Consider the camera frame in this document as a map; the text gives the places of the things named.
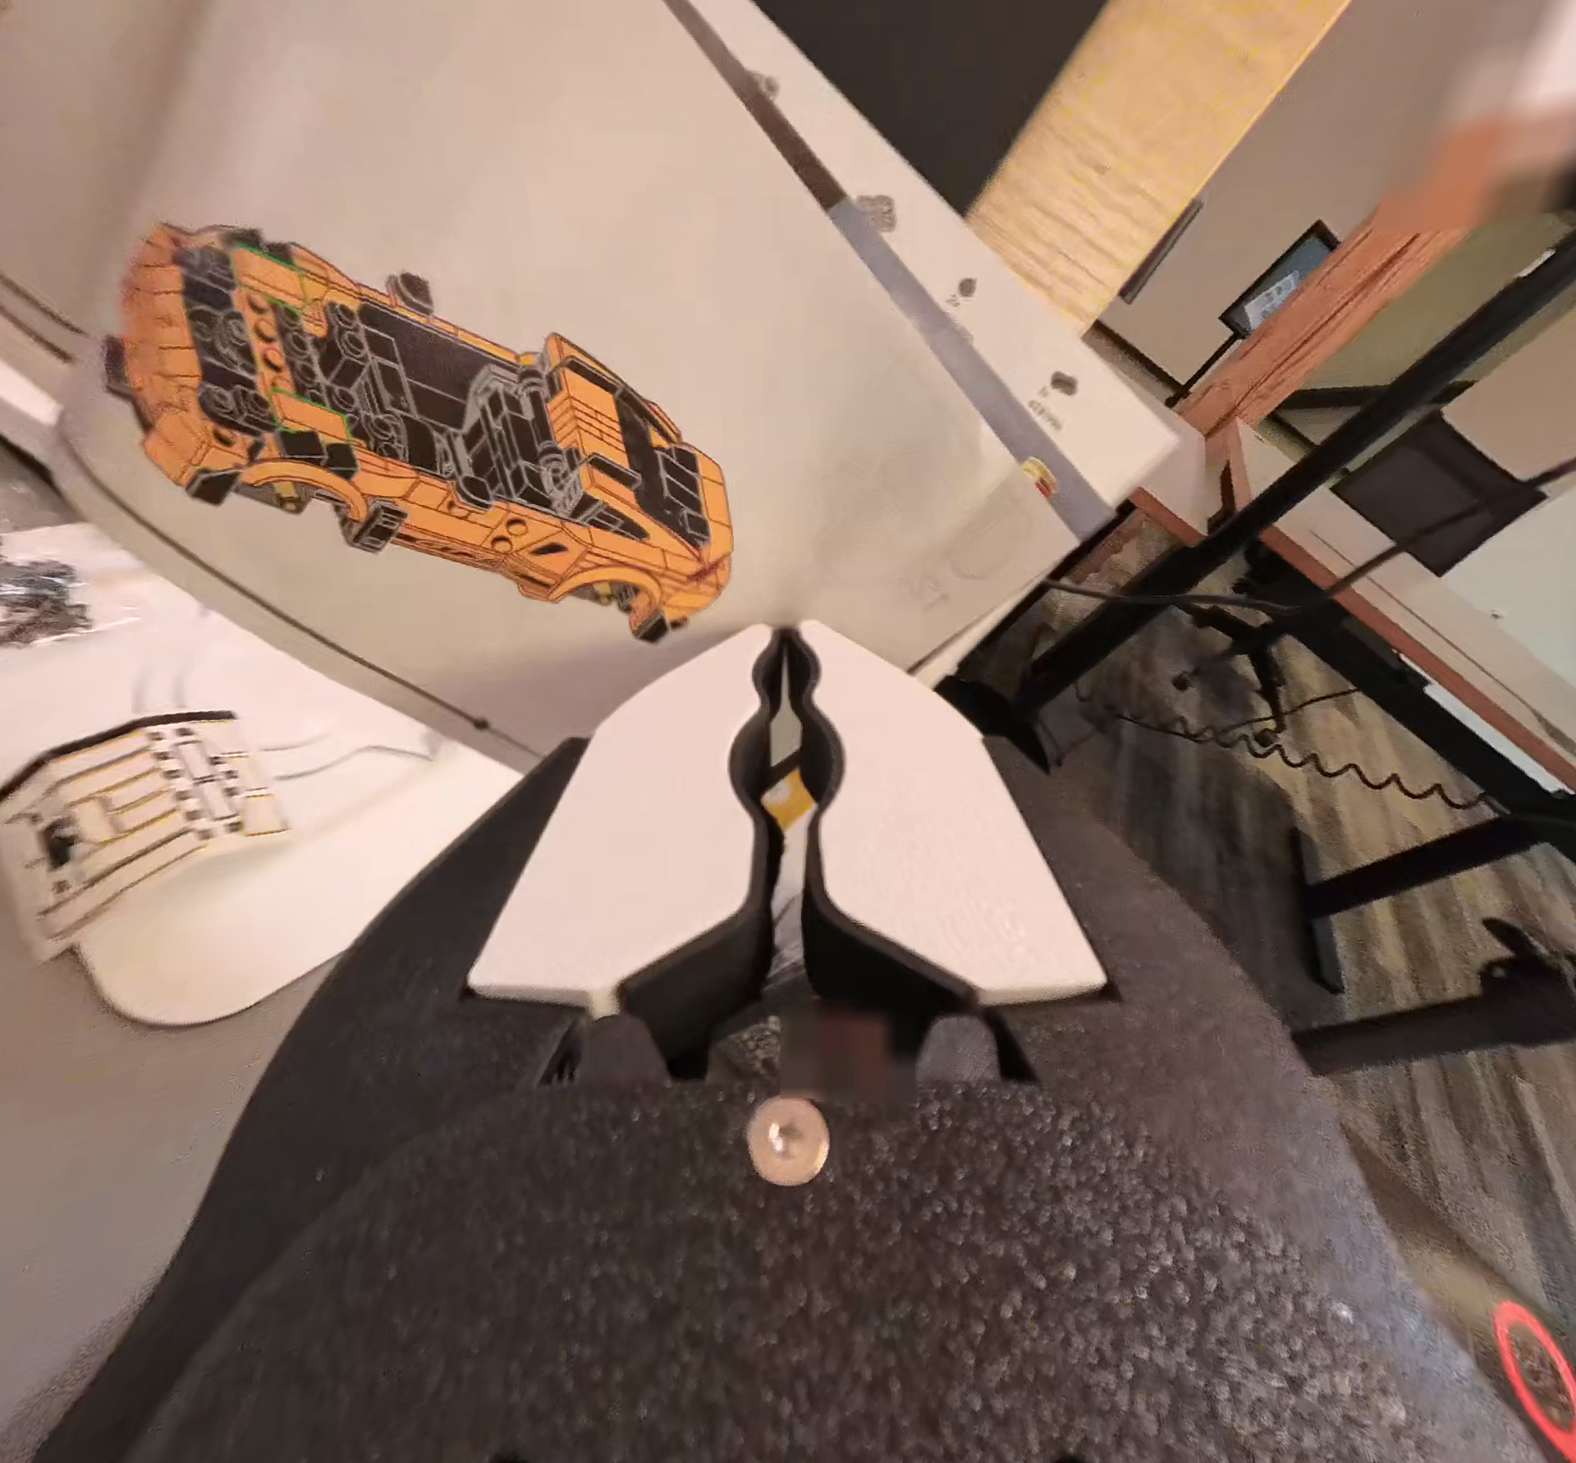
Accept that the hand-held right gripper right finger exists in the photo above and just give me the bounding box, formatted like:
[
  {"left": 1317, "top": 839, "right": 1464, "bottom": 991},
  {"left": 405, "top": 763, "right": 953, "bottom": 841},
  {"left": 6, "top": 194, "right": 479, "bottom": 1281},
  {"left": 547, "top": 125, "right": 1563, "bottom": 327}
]
[{"left": 785, "top": 620, "right": 1108, "bottom": 1080}]

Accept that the white wooden book stand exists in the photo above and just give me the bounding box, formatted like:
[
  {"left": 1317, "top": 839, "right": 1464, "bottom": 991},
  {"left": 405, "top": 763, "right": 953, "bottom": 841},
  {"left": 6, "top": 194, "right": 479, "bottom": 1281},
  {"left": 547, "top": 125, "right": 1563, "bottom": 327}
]
[{"left": 0, "top": 0, "right": 1420, "bottom": 1030}]

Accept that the black office chair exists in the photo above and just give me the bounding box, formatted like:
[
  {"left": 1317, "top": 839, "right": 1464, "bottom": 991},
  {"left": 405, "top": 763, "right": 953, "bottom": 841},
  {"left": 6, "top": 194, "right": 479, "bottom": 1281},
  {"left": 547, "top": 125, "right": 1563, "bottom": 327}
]
[{"left": 1292, "top": 918, "right": 1576, "bottom": 1079}]

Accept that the small black screen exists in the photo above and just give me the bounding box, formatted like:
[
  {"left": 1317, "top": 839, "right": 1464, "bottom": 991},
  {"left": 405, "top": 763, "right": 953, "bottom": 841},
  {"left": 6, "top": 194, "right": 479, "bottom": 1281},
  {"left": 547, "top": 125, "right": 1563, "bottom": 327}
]
[{"left": 1218, "top": 217, "right": 1344, "bottom": 340}]

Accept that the lego sticker sheet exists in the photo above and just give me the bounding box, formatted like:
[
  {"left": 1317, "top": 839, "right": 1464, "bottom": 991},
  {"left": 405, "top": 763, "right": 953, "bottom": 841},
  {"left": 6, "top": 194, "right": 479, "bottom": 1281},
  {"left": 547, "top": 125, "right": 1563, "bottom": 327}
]
[{"left": 0, "top": 708, "right": 294, "bottom": 962}]

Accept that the wooden desk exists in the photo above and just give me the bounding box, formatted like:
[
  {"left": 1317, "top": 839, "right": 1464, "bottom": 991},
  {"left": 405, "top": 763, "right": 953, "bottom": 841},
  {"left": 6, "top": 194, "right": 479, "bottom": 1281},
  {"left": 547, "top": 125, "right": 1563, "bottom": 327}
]
[{"left": 1022, "top": 108, "right": 1576, "bottom": 996}]

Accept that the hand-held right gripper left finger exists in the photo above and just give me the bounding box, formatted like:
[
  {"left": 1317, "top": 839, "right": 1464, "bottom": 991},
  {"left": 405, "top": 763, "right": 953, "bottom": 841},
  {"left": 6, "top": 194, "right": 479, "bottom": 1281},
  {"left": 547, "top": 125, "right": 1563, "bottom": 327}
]
[{"left": 469, "top": 623, "right": 790, "bottom": 1082}]

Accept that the black coiled cable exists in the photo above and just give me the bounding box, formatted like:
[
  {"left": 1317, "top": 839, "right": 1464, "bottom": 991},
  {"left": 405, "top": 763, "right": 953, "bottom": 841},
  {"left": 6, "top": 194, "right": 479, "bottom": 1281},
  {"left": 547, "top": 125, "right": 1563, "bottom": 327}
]
[{"left": 1069, "top": 576, "right": 1501, "bottom": 814}]

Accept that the lego instruction booklet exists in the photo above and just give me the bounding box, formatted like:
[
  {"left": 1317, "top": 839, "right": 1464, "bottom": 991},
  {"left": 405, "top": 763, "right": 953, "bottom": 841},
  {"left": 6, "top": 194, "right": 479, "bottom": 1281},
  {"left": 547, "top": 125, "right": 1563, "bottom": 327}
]
[{"left": 0, "top": 0, "right": 1091, "bottom": 836}]

